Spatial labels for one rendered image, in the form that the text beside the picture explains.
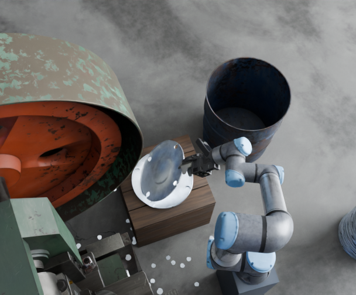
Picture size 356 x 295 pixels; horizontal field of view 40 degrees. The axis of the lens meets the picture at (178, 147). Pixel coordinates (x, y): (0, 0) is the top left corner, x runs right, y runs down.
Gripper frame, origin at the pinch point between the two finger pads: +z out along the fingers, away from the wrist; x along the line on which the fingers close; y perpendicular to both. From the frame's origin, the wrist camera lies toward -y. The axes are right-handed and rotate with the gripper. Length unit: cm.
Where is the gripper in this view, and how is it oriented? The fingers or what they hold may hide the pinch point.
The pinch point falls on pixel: (181, 165)
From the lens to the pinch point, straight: 214.4
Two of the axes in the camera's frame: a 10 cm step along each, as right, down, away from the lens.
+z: -7.2, 3.1, 6.2
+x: 6.9, 2.8, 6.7
